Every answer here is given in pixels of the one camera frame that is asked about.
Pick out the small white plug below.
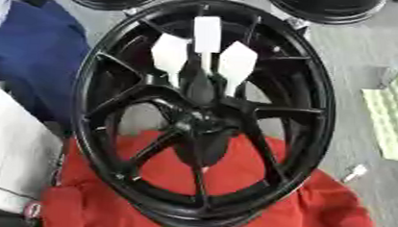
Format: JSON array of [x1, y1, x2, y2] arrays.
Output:
[[340, 164, 371, 185]]

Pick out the white cloth bag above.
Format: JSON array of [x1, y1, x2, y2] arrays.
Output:
[[0, 79, 69, 217]]

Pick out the person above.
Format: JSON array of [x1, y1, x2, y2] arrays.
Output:
[[0, 0, 95, 128]]

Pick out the black spoked wheel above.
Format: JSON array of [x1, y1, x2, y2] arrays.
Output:
[[64, 0, 342, 227]]

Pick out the green white patterned sheet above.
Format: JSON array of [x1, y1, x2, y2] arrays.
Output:
[[357, 54, 398, 162]]

